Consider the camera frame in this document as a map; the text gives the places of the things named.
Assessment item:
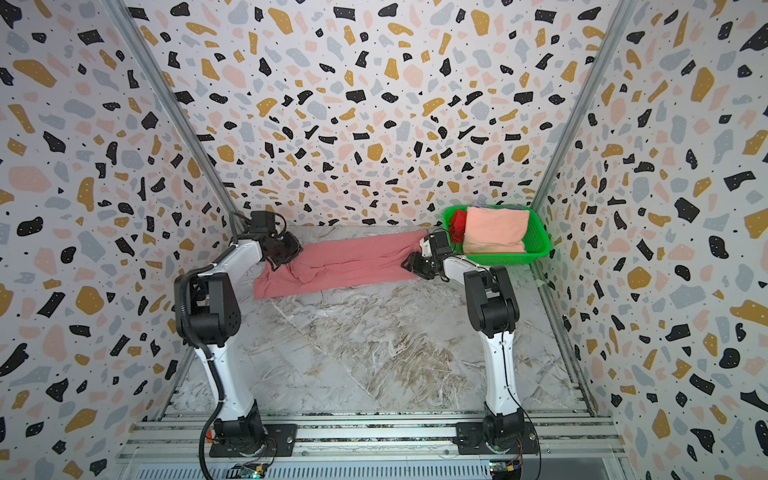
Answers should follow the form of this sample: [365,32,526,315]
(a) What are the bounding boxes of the dusty pink t shirt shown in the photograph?
[253,230,427,299]

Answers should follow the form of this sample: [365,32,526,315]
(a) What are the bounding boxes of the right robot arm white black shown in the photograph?
[401,252,526,453]

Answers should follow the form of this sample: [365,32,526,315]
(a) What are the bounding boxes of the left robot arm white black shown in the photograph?
[174,233,302,463]

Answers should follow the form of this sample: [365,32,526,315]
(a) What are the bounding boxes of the red t shirt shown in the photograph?
[448,209,467,244]

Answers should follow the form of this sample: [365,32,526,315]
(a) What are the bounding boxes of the peach folded t shirt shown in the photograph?
[462,207,530,254]

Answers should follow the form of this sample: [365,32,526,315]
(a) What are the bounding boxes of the right circuit board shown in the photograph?
[489,460,522,480]

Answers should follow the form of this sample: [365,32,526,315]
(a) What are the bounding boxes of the left green circuit board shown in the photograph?
[226,463,268,479]

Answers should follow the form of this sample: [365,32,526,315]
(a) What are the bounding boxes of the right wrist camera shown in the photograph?
[420,230,454,258]

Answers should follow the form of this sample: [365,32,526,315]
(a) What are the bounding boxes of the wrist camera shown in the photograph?
[248,210,287,238]
[420,230,454,258]

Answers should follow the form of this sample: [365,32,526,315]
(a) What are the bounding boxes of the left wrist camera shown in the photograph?
[248,210,287,238]

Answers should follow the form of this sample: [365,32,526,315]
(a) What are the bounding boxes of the left corner aluminium post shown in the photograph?
[102,0,240,239]

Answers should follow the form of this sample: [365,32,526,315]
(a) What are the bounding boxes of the corner aluminium post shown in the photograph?
[531,0,638,216]
[102,0,240,239]

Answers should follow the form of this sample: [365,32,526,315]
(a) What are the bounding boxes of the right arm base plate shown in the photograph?
[453,422,540,456]

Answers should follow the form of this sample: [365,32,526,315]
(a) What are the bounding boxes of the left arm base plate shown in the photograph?
[208,424,297,460]

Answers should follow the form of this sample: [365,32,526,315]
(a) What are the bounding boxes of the aluminium rail frame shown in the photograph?
[114,411,634,479]

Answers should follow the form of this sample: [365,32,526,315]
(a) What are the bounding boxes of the right corner aluminium post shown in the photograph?
[531,0,638,216]

